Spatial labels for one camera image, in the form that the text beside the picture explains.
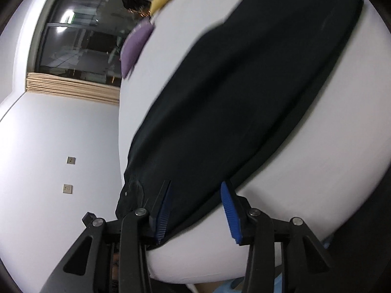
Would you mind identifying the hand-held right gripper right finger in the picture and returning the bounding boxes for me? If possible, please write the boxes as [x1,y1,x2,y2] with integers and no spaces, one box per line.
[220,181,335,293]

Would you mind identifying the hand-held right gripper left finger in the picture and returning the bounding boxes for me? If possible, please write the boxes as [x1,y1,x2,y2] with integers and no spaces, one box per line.
[40,179,172,293]

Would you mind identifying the black denim pants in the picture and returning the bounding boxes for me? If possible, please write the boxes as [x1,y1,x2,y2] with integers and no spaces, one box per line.
[114,0,364,248]

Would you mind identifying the light blue cloth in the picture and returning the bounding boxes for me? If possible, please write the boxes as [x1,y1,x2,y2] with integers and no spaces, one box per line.
[195,269,294,293]

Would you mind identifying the bed with white sheet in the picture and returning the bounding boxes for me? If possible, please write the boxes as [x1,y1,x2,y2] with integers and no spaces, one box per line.
[118,0,391,285]

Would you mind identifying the beige curtain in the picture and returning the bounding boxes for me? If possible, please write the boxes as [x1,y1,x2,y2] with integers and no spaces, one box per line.
[25,73,120,106]

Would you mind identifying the purple pillow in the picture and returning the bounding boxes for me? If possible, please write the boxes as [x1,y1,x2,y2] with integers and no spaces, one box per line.
[120,18,155,78]

